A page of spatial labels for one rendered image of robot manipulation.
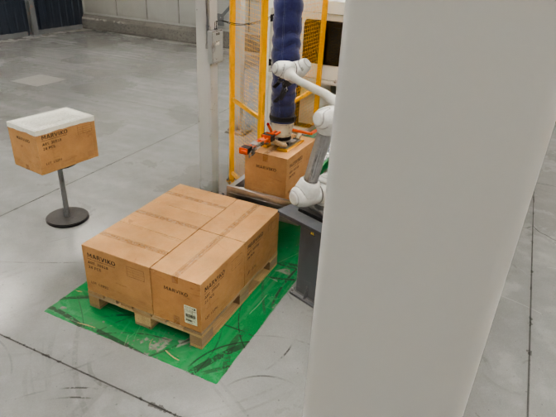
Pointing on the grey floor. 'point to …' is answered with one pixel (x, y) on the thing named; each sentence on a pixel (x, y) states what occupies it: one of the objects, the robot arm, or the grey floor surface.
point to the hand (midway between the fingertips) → (275, 93)
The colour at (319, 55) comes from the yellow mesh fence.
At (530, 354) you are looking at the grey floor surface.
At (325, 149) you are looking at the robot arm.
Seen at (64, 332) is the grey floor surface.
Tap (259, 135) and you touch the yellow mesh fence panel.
